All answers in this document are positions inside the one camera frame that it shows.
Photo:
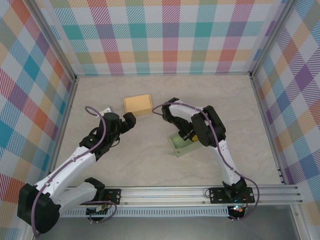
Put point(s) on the orange paper box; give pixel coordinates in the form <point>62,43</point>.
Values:
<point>138,105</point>

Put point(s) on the green paper box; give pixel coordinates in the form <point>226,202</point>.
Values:
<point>185,150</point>

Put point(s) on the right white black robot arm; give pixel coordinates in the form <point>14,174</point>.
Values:
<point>208,125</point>

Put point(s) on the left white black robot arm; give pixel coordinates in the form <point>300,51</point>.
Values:
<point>62,172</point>

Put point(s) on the small circuit board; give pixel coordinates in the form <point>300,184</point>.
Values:
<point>237,209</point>
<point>98,212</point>

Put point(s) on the grey metal panel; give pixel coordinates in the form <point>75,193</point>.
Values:
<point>162,230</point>

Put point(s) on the aluminium table side rail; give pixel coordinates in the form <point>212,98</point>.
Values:
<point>262,112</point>
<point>66,120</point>

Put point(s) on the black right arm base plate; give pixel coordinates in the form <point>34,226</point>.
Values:
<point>217,195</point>

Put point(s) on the aluminium mounting rail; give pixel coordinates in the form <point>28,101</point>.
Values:
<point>162,196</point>

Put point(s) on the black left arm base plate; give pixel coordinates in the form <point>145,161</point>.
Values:
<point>113,196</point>

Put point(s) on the aluminium frame post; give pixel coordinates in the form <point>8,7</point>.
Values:
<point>56,40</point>
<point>271,37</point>

